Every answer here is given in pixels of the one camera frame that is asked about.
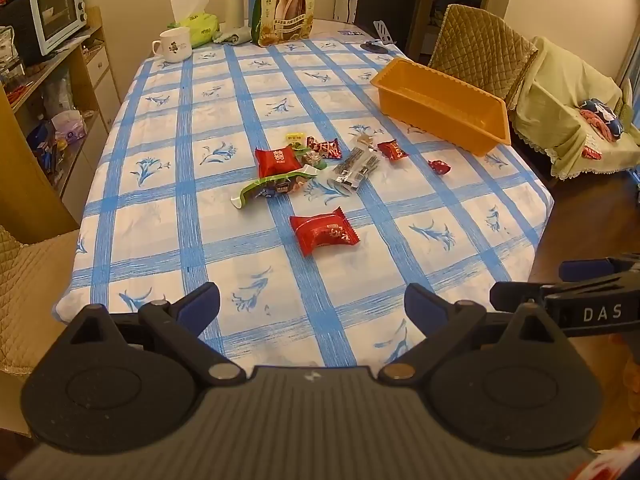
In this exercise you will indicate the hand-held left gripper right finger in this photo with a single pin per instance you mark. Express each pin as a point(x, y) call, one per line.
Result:
point(425, 305)

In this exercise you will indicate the red twisted wrapper candy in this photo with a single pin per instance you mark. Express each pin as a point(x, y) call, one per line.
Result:
point(325, 149)

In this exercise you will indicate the blue checked tablecloth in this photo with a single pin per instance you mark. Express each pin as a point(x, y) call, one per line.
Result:
point(200, 240)

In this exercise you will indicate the white mug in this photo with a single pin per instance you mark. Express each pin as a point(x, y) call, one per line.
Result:
point(175, 45)

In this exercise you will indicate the red snack packet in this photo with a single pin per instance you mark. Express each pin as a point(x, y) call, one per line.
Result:
point(275, 160)

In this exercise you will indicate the tiny red candy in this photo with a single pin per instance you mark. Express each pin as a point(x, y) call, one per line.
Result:
point(439, 166)

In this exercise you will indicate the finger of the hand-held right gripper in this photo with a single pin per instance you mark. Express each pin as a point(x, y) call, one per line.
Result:
point(580, 268)
point(515, 295)

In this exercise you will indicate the grey striped snack packet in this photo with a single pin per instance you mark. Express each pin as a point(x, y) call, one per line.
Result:
point(367, 172)
point(350, 162)

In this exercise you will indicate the light blue toaster oven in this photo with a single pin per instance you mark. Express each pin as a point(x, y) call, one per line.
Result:
point(57, 15)

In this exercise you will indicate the white thermos bottle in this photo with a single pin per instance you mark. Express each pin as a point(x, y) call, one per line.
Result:
point(233, 5)

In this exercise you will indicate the patterned cushion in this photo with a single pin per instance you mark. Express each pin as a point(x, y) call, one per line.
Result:
point(602, 117)

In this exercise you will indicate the red white print candy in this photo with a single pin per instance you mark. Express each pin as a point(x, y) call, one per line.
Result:
point(392, 150)

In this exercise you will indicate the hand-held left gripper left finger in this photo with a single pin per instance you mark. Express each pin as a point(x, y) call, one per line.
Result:
point(200, 305)

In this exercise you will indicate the green snack bar packet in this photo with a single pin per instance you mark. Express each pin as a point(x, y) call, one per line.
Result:
point(272, 187)

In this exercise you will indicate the orange plastic tray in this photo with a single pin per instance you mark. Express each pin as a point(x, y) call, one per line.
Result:
point(430, 95)

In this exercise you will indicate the yellow green small candy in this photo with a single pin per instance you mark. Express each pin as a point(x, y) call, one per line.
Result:
point(296, 139)

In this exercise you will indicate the green tissue pack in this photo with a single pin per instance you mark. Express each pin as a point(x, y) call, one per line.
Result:
point(197, 27)

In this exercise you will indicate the sunflower seed bag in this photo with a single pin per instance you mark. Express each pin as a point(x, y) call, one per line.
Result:
point(287, 10)

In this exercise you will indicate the large red candy packet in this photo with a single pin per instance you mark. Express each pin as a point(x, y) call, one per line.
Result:
point(322, 232)

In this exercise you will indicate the chair with quilted cover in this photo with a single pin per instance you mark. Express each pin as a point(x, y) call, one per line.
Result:
point(30, 290)
point(480, 50)

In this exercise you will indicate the wooden shelf unit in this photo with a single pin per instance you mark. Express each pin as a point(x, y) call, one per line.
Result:
point(97, 70)

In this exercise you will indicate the grey cloth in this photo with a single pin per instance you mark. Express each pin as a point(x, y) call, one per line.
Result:
point(232, 35)

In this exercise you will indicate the clear small snack packet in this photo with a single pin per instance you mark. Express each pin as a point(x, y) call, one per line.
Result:
point(364, 140)

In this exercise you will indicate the grey phone stand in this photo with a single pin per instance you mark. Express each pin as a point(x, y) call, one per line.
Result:
point(382, 35)

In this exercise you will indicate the purple plastic bag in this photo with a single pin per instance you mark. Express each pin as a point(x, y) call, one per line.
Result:
point(70, 127)

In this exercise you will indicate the sofa with green cover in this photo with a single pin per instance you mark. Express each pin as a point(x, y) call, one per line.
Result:
point(550, 90)

